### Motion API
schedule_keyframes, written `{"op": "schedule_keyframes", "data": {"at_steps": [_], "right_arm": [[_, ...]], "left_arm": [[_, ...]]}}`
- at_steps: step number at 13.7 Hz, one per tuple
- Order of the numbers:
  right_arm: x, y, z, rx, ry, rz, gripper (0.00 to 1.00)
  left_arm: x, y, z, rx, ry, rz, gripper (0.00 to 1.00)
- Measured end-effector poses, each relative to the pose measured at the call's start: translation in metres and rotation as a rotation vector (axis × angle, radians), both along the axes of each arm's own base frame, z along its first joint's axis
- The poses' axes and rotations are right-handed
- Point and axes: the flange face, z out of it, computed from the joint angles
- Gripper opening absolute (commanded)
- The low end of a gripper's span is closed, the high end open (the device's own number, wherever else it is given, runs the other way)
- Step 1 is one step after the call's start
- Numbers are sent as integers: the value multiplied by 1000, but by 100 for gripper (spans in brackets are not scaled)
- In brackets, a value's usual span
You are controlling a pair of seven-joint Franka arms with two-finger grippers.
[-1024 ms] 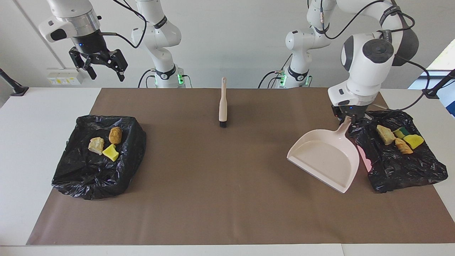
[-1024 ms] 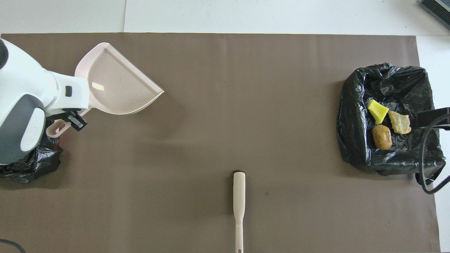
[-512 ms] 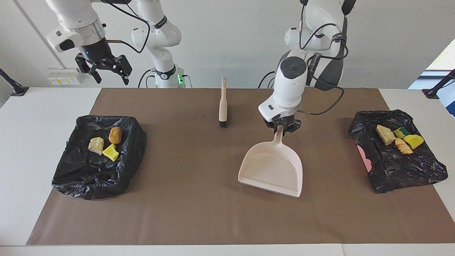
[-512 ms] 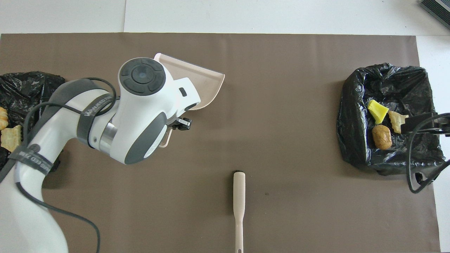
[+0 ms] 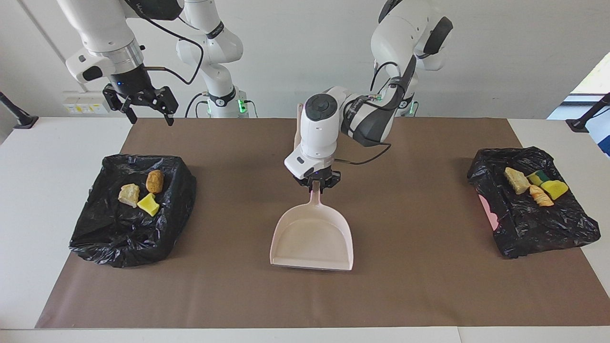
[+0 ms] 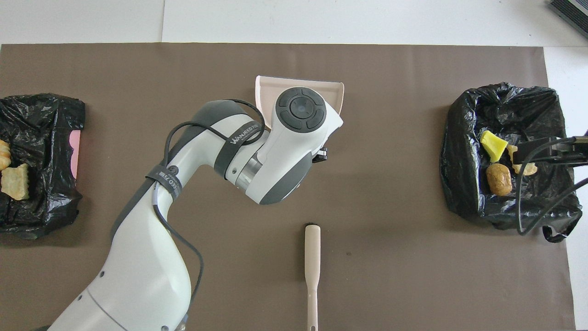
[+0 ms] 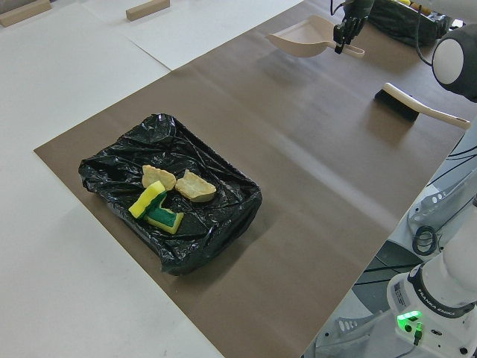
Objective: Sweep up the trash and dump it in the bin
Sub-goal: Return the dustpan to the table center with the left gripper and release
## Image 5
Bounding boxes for black clamp stand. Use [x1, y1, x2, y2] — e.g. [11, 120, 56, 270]
[0, 91, 39, 130]
[566, 92, 610, 133]

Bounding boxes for brown paper table mat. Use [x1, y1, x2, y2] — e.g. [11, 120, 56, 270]
[35, 118, 610, 329]

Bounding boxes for large yellow sponge piece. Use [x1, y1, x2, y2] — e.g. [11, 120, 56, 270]
[540, 180, 569, 201]

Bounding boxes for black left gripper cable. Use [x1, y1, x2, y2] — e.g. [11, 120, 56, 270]
[334, 60, 410, 166]

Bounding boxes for brown oval bread roll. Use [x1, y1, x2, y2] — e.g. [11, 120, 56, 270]
[145, 170, 164, 194]

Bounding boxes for black right base cable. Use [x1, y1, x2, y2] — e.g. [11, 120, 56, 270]
[185, 92, 210, 118]

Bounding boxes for beige hand brush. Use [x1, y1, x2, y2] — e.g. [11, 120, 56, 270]
[293, 104, 304, 149]

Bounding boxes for bright window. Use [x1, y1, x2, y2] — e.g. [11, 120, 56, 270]
[547, 51, 610, 158]

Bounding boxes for yellow rectangular sponge piece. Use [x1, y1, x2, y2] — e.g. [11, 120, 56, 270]
[137, 192, 161, 217]

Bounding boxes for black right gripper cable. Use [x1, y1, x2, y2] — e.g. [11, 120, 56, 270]
[125, 0, 204, 86]

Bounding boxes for pale bread chunk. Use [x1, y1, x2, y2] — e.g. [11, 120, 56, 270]
[118, 184, 141, 208]

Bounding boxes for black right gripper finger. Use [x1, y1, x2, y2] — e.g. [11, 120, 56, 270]
[102, 86, 139, 126]
[150, 86, 180, 127]

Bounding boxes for white wall socket box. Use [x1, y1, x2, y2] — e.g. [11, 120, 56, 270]
[62, 91, 113, 115]

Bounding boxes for pale pink dustpan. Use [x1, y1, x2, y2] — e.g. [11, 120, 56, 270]
[270, 180, 354, 272]

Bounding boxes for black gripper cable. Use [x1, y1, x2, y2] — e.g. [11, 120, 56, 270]
[334, 60, 410, 166]
[125, 0, 204, 86]

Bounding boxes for black plastic trash bag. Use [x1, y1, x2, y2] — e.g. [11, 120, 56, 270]
[467, 146, 602, 259]
[69, 153, 197, 268]

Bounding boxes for orange striped croissant piece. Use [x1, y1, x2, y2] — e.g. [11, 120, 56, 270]
[529, 184, 555, 207]

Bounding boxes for pale striped bread piece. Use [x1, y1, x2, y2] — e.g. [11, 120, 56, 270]
[505, 167, 531, 195]

